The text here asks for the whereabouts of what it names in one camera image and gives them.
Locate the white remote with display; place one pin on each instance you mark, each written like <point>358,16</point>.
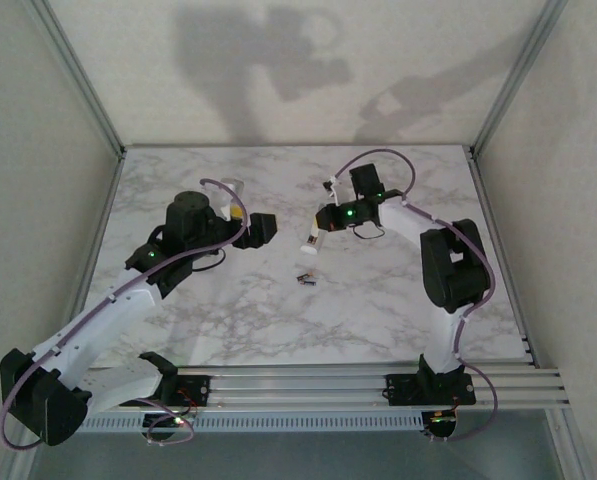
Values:
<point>233,192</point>

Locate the white tube with label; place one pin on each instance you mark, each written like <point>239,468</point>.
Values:
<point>312,242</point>

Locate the small dark cap piece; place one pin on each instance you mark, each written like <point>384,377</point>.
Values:
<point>305,276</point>

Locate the black battery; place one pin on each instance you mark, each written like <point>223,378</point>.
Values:
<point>310,284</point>

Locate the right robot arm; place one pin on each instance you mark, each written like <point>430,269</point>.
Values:
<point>455,270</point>

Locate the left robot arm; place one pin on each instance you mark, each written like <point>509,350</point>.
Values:
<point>103,310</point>

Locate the small circuit board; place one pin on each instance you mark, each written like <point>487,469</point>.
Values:
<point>175,421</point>
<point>443,422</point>

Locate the aluminium table edge rail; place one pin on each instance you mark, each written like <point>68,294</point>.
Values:
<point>95,235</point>
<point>491,210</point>

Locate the wide aluminium base rail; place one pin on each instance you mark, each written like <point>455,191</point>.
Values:
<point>303,385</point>

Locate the aluminium frame post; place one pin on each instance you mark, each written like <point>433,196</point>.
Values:
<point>520,75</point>
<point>78,75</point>

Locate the aluminium frame leg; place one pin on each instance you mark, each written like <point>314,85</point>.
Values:
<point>18,467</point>
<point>565,450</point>

